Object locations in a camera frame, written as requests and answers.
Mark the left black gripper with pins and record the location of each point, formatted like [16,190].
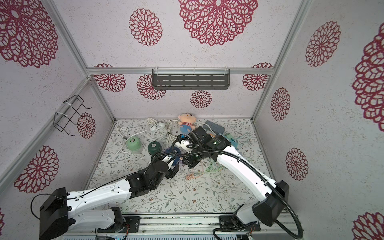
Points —
[173,173]

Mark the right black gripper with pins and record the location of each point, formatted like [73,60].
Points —
[197,135]

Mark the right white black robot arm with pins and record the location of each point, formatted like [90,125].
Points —
[271,196]

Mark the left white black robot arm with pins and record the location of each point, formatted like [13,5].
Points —
[77,210]

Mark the teal power strip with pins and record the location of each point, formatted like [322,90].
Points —
[233,141]

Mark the plush boy doll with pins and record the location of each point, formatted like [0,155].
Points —
[187,123]

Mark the white alarm clock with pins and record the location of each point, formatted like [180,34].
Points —
[158,131]

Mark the light green cordless grinder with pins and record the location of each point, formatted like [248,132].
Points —
[134,145]

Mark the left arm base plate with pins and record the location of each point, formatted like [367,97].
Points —
[132,223]

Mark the grey wall shelf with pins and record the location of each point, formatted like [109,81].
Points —
[190,80]

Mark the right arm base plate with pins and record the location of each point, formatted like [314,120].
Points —
[231,222]

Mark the black wire wall rack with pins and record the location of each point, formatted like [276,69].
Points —
[65,117]

